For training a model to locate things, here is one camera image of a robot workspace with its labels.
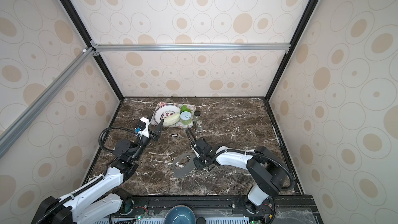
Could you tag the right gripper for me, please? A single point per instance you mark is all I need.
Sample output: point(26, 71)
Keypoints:
point(197, 165)

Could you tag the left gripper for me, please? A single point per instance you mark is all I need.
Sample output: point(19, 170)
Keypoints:
point(156, 134)

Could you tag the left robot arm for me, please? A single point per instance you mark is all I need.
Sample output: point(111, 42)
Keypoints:
point(88, 204)

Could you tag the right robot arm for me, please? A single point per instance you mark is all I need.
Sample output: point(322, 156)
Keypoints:
point(271, 176)

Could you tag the pale green cabbage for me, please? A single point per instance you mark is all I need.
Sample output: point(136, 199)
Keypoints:
point(172, 119)

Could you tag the small clear glass bottle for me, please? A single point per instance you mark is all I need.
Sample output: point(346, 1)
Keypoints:
point(199, 125)

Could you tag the white plate with red text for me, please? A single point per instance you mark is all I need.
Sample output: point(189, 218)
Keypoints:
point(165, 110)

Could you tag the dark lid spice jar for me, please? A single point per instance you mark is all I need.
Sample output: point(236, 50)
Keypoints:
point(196, 116)

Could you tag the floral rectangular tray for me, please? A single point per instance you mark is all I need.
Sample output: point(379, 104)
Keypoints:
point(178, 124)

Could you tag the green leafy vegetable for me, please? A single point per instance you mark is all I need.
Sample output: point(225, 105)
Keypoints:
point(185, 108)

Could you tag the blue bowl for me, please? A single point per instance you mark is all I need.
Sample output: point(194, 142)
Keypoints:
point(180, 214)

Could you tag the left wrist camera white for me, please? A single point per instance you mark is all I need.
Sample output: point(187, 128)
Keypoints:
point(142, 127)

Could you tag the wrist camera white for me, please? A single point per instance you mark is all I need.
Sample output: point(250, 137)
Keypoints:
point(142, 127)
point(195, 151)

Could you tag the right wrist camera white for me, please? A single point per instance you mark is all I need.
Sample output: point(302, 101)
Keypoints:
point(195, 151)

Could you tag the horizontal aluminium rail back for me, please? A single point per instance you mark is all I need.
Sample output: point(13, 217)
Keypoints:
point(192, 47)

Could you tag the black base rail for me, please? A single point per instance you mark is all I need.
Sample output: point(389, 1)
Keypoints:
point(284, 209)

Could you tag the aluminium rail left wall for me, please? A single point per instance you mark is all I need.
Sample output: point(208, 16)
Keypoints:
point(17, 128)

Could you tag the black vertical frame post left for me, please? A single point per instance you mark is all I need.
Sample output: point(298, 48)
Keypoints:
point(83, 32)

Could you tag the black vertical frame post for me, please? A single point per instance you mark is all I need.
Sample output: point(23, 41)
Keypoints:
point(83, 32)
point(308, 11)

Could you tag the black vertical frame post right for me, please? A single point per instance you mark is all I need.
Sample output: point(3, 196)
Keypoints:
point(308, 11)

